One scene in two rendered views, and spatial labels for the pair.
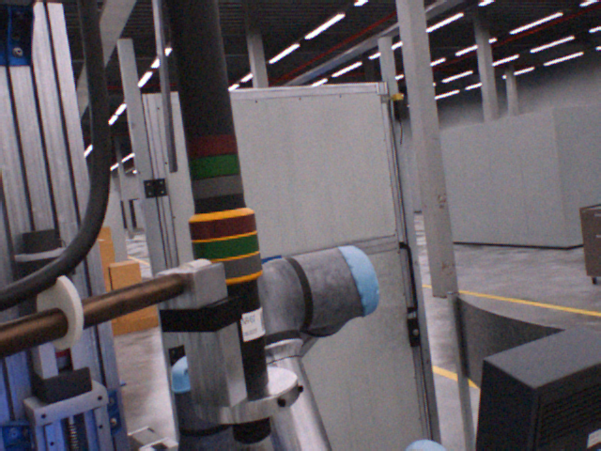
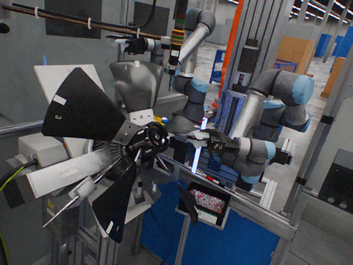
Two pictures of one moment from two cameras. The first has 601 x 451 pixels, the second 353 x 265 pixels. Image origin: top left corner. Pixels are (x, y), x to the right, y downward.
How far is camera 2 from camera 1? 0.83 m
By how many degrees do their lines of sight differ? 60
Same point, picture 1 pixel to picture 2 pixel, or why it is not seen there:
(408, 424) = not seen: outside the picture
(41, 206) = (260, 31)
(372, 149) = not seen: outside the picture
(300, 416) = (244, 112)
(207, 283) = (163, 40)
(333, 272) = (287, 80)
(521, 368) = (345, 158)
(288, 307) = (264, 83)
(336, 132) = not seen: outside the picture
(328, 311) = (278, 92)
